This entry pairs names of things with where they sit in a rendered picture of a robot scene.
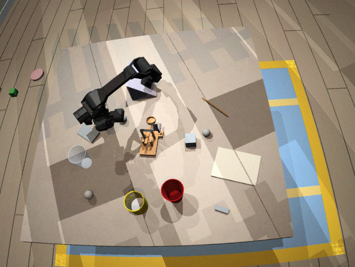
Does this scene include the dark red cup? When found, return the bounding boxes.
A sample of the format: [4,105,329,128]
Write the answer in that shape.
[161,179,184,203]

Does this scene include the cream flat rectangular panel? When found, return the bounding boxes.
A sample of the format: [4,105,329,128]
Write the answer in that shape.
[211,147,261,186]

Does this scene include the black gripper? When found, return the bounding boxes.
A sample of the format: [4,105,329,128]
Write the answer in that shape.
[84,104,124,126]

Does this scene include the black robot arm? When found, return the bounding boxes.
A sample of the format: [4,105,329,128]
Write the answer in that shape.
[73,57,162,132]

